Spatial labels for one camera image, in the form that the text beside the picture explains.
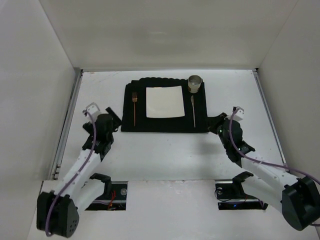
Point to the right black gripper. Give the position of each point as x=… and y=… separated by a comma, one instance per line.
x=215, y=122

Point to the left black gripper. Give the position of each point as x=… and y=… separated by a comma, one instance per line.
x=111, y=117

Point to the black cloth placemat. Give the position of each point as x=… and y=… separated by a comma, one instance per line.
x=163, y=125

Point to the silver knife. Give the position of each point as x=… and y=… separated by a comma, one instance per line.
x=193, y=111

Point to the copper fork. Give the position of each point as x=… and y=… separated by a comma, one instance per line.
x=134, y=100

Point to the metal cup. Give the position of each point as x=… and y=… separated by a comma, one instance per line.
x=194, y=83

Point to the square white plate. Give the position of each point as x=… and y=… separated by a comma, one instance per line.
x=164, y=102

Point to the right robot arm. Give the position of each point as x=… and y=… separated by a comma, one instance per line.
x=292, y=192

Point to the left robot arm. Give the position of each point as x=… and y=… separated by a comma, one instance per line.
x=58, y=210

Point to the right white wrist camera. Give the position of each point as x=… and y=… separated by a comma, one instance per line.
x=238, y=113

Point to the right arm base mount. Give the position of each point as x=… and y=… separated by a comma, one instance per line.
x=230, y=195

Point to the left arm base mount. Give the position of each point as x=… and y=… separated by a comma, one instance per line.
x=114, y=196

